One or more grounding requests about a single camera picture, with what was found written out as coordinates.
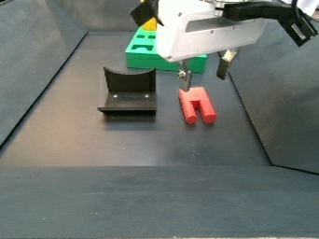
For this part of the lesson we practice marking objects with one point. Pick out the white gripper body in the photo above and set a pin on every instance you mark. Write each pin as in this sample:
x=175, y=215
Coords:
x=194, y=29

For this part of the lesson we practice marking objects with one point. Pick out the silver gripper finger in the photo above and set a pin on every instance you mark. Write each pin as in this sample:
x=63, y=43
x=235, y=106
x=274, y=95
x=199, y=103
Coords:
x=224, y=62
x=184, y=75

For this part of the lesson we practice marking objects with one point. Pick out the red square-circle object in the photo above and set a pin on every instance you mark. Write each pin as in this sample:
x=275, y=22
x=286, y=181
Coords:
x=195, y=100

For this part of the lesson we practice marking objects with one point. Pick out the black curved fixture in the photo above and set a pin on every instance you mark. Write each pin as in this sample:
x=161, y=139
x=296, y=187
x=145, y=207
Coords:
x=131, y=92

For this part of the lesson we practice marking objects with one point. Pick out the yellow rectangular block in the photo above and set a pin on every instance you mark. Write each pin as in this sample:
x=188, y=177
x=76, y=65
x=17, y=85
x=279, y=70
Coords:
x=151, y=25

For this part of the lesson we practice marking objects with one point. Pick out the green shape sorter base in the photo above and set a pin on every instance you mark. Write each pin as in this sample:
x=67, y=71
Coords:
x=141, y=55

